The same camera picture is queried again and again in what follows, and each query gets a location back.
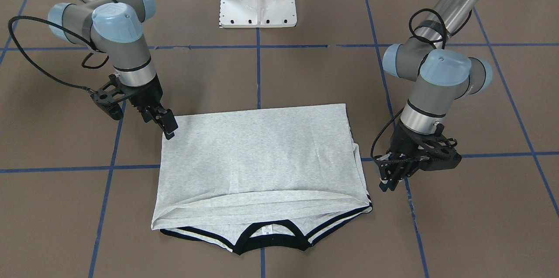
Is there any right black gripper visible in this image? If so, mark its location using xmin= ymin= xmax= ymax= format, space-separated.
xmin=128 ymin=78 xmax=178 ymax=140

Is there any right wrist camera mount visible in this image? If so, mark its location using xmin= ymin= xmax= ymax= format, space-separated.
xmin=90 ymin=73 xmax=132 ymax=121

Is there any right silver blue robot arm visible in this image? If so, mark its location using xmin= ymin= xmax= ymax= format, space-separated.
xmin=29 ymin=0 xmax=178 ymax=140

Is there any white t-shirt with cartoon print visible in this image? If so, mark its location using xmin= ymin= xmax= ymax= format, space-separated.
xmin=151 ymin=104 xmax=372 ymax=255

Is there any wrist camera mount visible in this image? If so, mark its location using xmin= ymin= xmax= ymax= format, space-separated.
xmin=414 ymin=123 xmax=462 ymax=172
xmin=90 ymin=73 xmax=132 ymax=121

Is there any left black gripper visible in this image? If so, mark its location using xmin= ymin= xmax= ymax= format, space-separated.
xmin=379 ymin=123 xmax=427 ymax=192

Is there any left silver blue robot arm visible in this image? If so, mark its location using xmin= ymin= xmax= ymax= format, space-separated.
xmin=372 ymin=0 xmax=493 ymax=191

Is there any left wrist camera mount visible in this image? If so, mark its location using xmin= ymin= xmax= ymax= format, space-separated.
xmin=414 ymin=123 xmax=462 ymax=172

